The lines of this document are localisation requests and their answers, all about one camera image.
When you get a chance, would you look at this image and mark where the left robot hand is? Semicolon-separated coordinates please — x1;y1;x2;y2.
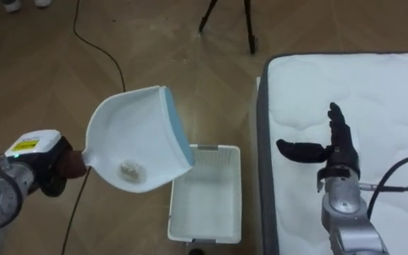
4;129;88;198

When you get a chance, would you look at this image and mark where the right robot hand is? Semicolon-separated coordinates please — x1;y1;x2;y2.
276;102;361;179

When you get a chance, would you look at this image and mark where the white dustpan with blue lip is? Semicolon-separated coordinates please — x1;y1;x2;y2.
81;85;196;194

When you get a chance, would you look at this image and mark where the grey bed with white mattress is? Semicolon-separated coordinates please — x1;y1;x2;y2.
255;52;408;255

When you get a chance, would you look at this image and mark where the crumpled paper ball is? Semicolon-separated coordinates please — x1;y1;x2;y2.
119;159;146;183

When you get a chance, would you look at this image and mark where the white plastic basket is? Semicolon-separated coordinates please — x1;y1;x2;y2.
166;143;243;245

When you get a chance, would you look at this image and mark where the black tripod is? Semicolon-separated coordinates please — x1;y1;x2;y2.
198;0;259;55

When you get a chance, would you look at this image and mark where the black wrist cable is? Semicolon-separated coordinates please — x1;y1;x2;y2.
0;163;25;237
358;153;408;220

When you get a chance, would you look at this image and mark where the black floor cable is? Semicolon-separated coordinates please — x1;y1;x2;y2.
60;0;127;255

